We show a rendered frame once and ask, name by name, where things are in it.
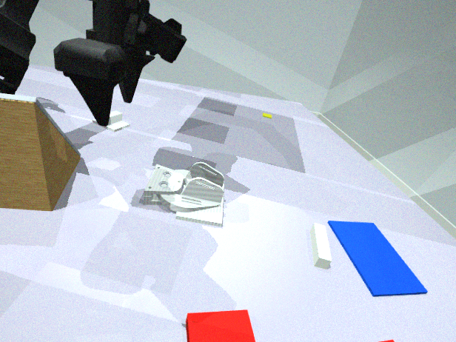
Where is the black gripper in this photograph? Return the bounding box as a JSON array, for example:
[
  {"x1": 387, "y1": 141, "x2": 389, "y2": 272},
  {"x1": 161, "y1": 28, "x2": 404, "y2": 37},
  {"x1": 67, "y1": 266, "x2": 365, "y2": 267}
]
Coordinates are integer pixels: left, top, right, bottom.
[{"x1": 53, "y1": 0, "x2": 157, "y2": 127}]

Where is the red block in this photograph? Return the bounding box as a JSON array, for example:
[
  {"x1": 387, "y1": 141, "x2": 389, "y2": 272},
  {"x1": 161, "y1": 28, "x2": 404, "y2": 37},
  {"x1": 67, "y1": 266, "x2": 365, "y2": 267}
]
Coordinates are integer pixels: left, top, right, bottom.
[{"x1": 186, "y1": 309, "x2": 255, "y2": 342}]

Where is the blue flat plate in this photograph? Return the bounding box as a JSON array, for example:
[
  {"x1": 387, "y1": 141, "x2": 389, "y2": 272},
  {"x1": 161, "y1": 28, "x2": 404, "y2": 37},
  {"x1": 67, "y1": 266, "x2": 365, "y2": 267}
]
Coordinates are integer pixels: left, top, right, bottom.
[{"x1": 327, "y1": 221, "x2": 427, "y2": 297}]

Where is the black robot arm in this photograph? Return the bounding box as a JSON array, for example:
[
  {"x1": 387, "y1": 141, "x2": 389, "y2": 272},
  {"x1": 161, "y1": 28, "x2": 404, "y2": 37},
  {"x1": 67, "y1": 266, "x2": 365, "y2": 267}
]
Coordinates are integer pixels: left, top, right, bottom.
[{"x1": 0, "y1": 0, "x2": 187, "y2": 95}]

